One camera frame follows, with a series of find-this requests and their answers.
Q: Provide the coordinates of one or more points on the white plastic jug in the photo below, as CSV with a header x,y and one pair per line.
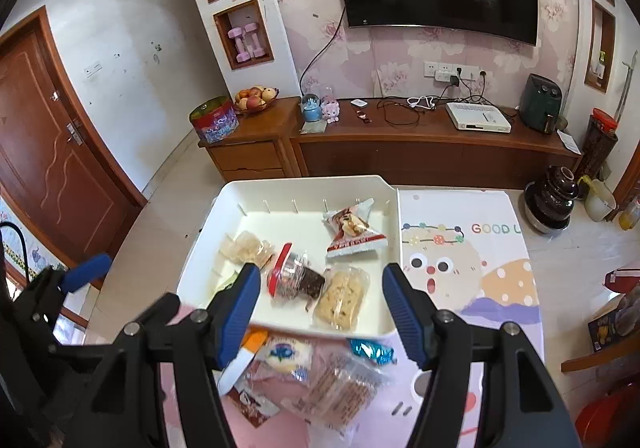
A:
x,y
599,201

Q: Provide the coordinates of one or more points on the orange white snack stick pack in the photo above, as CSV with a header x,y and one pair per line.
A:
x,y
252,342

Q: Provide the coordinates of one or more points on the dark green air fryer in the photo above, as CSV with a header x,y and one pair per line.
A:
x,y
540,104

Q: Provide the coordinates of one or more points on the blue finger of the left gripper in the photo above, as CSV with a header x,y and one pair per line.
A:
x,y
50,287
154,318

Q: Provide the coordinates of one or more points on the clear nut candy pack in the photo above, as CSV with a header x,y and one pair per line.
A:
x,y
283,278

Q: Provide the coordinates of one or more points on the wooden tv cabinet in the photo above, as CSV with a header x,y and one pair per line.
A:
x,y
402,147

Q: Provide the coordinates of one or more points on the red round tin box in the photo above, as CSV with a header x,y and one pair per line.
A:
x,y
214,120

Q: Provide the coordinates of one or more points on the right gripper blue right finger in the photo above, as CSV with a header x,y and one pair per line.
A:
x,y
520,405

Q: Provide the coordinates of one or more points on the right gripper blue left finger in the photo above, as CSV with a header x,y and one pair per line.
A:
x,y
196,347

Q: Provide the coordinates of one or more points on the white set-top box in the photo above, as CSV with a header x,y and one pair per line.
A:
x,y
477,118

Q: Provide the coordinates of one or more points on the puffed rice cake pack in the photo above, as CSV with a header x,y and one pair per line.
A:
x,y
246,248

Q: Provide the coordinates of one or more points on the rice cracker clear pack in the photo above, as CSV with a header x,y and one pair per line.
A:
x,y
341,298

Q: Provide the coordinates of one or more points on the fruit bowl with apples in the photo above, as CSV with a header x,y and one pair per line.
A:
x,y
254,99

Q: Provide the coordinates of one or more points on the blue foil candy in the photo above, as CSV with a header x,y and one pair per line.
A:
x,y
372,351

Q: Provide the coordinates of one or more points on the pink toy figure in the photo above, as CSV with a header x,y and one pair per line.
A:
x,y
330,107

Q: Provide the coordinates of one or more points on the large clear printed biscuit bag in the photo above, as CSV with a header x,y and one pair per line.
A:
x,y
343,389

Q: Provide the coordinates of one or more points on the red white triangular snack pack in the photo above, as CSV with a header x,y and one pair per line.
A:
x,y
352,232

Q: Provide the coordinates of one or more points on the white plastic storage bin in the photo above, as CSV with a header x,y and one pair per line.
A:
x,y
288,215

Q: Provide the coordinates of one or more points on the green snack packet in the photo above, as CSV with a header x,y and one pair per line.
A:
x,y
227,282

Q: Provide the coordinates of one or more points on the dark date snack pack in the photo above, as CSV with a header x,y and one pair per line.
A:
x,y
310,286

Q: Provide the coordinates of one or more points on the blueberry pastry pack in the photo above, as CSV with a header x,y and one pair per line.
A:
x,y
286,358

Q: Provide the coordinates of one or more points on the pink dumbbells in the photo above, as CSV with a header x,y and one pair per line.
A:
x,y
247,42

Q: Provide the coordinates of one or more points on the blue snow globe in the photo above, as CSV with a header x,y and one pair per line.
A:
x,y
310,106

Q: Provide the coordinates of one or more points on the brown date bar pack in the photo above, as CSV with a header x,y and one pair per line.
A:
x,y
256,408

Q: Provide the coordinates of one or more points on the wooden door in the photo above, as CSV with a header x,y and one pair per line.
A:
x,y
56,172

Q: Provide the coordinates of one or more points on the red lidded dark container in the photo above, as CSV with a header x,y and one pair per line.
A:
x,y
599,141

